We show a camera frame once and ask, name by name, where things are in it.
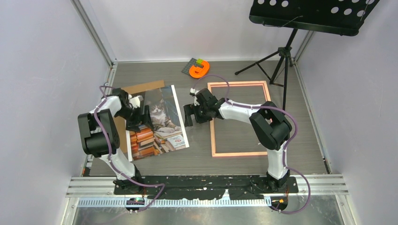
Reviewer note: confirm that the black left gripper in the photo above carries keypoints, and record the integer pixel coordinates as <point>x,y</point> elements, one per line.
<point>133,126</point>

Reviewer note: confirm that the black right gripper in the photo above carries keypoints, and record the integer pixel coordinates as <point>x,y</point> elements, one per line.
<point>191,109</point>

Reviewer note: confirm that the pink wooden picture frame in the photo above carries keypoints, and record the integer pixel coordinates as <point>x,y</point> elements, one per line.
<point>266,95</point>

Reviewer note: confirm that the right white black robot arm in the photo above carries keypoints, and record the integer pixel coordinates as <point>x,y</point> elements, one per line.
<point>269,123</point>

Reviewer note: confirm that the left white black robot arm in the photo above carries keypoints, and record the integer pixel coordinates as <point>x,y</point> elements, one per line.
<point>100,138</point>

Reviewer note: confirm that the cat and books photo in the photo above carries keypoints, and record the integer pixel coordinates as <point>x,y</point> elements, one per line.
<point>168,134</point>

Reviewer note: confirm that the brown cardboard backing board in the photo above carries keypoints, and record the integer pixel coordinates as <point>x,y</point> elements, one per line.
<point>120,122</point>

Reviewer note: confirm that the grey building plate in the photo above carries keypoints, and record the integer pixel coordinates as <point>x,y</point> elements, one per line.
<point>187,67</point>

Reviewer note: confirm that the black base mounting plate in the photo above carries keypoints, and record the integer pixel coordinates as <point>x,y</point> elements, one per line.
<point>206,187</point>

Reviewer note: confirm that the black music stand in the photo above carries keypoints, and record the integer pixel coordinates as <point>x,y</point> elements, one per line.
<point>339,17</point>

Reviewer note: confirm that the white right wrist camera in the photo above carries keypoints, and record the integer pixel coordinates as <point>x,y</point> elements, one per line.
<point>193,92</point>

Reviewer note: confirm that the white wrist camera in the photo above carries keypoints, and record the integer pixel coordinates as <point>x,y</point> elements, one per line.
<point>135,102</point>
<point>193,92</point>

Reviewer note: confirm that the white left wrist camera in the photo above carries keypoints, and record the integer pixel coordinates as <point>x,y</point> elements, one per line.
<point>135,102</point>

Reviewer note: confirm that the aluminium rail front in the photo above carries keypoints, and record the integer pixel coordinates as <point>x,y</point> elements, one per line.
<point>99,191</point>

